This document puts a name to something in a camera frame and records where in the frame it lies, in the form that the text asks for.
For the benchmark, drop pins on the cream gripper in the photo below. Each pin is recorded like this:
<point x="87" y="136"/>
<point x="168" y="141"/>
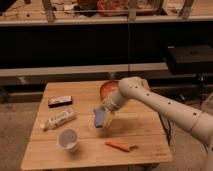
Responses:
<point x="112" y="107"/>

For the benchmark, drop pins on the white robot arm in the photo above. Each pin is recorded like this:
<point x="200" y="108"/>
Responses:
<point x="194" y="121"/>

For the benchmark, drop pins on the orange bowl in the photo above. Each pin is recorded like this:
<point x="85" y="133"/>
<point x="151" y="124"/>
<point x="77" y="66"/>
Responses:
<point x="107" y="88"/>

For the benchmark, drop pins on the orange carrot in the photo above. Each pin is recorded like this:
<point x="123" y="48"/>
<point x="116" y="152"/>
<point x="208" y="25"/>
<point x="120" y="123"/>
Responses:
<point x="121" y="146"/>

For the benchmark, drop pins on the black rectangular box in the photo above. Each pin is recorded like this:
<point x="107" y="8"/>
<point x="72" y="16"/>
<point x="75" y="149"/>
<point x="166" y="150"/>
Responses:
<point x="59" y="101"/>

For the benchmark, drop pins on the wooden table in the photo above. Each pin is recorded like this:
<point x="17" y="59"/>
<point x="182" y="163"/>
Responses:
<point x="134" y="124"/>

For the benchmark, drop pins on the white squeeze bottle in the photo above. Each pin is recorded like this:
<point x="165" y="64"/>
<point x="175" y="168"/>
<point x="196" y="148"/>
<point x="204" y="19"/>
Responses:
<point x="58" y="119"/>

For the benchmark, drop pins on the black case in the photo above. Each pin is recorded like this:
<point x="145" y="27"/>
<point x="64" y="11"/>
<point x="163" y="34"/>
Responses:
<point x="190" y="59"/>

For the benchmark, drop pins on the long wooden shelf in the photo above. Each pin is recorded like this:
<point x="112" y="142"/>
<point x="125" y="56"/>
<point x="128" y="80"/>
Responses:
<point x="21" y="16"/>

